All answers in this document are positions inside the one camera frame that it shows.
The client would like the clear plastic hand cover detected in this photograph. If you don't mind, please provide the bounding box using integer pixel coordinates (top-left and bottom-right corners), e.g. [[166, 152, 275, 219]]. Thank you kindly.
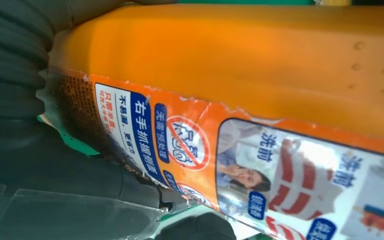
[[0, 181, 170, 240]]

